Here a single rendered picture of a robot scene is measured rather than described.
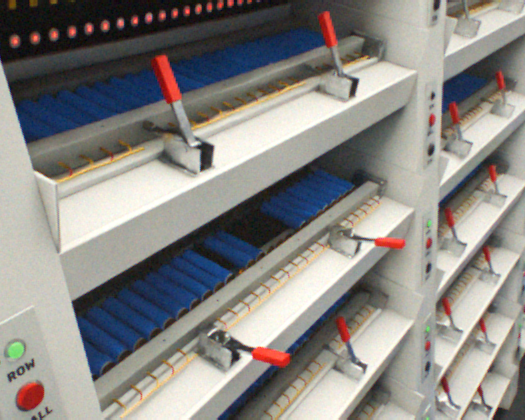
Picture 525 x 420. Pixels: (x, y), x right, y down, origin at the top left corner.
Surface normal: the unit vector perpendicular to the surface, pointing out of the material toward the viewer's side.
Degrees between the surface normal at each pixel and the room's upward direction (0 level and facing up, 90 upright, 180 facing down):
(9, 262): 90
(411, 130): 90
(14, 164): 90
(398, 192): 90
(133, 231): 108
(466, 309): 18
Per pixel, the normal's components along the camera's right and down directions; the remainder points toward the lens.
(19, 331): 0.81, 0.16
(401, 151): -0.58, 0.41
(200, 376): 0.14, -0.80
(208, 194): 0.80, 0.44
